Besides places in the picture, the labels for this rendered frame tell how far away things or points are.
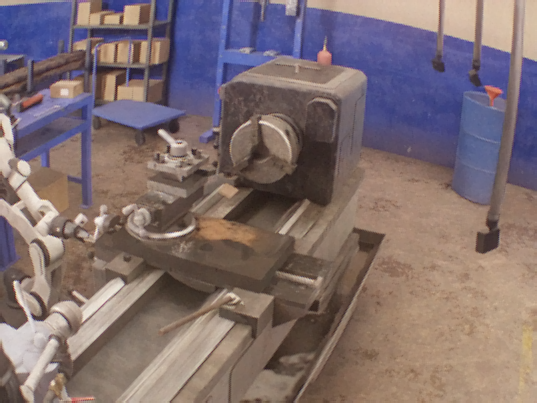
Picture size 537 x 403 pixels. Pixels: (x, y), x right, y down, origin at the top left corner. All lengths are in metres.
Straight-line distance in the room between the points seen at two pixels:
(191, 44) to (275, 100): 3.94
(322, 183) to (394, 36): 3.31
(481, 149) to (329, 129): 2.81
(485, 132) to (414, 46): 1.19
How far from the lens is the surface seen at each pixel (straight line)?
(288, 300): 1.97
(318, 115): 2.52
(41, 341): 1.26
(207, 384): 1.68
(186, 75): 6.59
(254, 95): 2.65
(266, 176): 2.50
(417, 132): 5.95
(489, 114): 5.08
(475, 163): 5.21
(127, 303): 1.98
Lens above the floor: 1.95
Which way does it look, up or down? 24 degrees down
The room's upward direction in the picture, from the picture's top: 5 degrees clockwise
